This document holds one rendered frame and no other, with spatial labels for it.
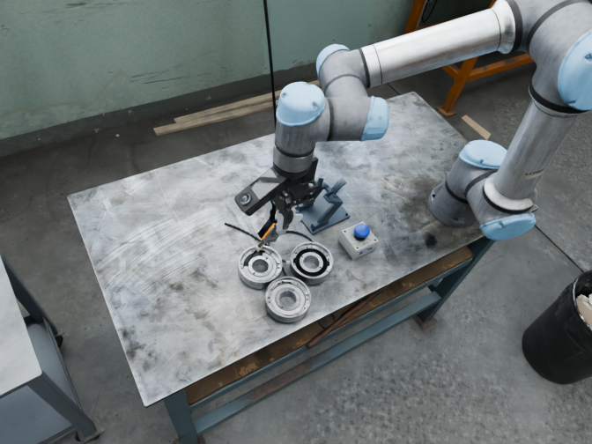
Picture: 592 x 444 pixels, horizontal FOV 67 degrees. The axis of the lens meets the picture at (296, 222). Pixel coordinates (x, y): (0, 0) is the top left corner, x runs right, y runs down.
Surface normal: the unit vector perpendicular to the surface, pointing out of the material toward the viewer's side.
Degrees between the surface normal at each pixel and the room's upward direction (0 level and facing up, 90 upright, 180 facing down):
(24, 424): 0
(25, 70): 90
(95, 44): 90
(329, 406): 0
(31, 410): 0
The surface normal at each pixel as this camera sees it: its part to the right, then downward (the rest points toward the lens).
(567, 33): -0.73, -0.30
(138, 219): 0.11, -0.60
